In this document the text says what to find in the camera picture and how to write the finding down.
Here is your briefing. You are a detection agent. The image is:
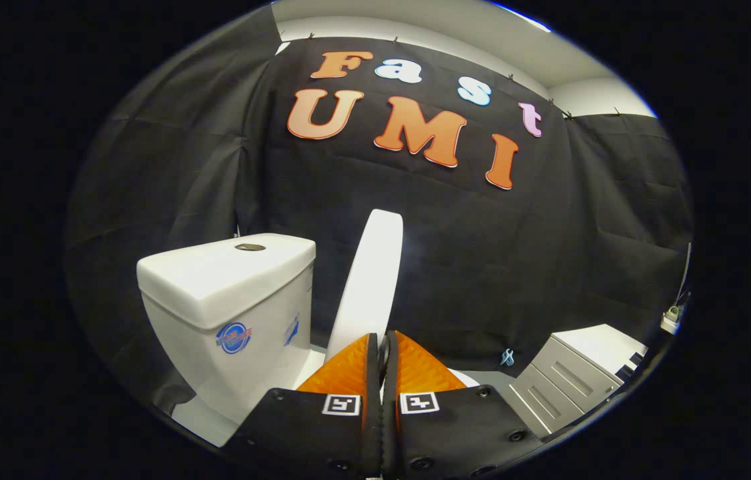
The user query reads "black backdrop cloth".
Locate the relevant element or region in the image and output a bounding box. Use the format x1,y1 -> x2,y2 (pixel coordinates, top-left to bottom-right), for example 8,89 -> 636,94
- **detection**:
64,5 -> 696,415

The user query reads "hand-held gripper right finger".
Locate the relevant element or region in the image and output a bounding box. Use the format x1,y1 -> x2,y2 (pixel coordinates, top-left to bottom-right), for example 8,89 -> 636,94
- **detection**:
382,330 -> 544,480

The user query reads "flat black item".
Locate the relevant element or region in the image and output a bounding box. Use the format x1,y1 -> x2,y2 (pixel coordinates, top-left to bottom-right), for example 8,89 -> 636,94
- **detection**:
615,352 -> 646,385

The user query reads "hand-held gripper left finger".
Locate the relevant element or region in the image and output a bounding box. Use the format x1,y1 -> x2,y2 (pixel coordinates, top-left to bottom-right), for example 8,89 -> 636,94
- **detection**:
222,332 -> 382,480

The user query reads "white drawer cabinet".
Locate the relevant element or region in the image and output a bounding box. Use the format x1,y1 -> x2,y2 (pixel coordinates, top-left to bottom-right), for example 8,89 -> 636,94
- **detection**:
504,324 -> 650,439

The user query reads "white toilet lid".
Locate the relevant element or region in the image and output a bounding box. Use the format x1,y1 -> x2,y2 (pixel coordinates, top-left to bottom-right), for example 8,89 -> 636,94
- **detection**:
325,208 -> 405,365

